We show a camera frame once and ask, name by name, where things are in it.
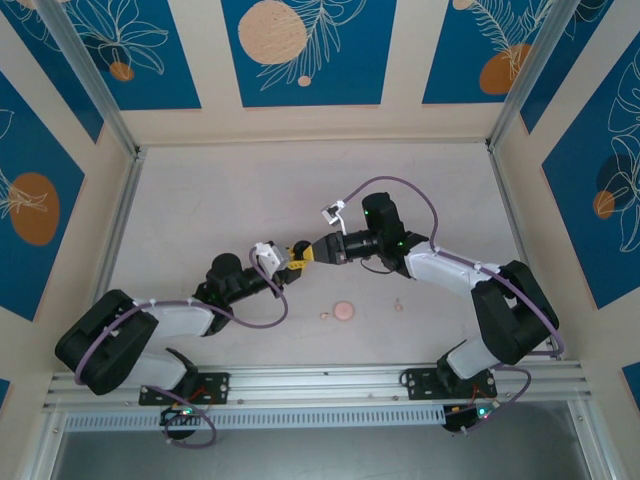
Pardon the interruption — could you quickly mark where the grey metal sheet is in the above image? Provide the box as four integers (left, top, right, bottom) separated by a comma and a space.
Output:
49, 429, 594, 480

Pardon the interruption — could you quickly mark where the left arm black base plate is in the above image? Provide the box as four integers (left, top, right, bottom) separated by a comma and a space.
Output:
138, 372, 232, 406

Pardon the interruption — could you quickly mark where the aluminium cross rail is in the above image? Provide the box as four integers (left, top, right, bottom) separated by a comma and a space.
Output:
43, 363, 595, 412

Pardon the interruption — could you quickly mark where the grey slotted cable duct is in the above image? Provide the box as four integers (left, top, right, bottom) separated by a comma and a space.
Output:
63, 405, 447, 432

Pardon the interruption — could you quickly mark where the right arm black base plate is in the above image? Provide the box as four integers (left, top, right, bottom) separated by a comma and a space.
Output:
401, 367, 499, 401

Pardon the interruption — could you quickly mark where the aluminium corner post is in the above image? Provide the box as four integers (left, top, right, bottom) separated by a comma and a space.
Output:
484, 0, 584, 154
33, 0, 147, 162

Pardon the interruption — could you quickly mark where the aluminium frame profile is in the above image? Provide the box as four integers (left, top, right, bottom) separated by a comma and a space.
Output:
19, 407, 69, 480
567, 399, 616, 480

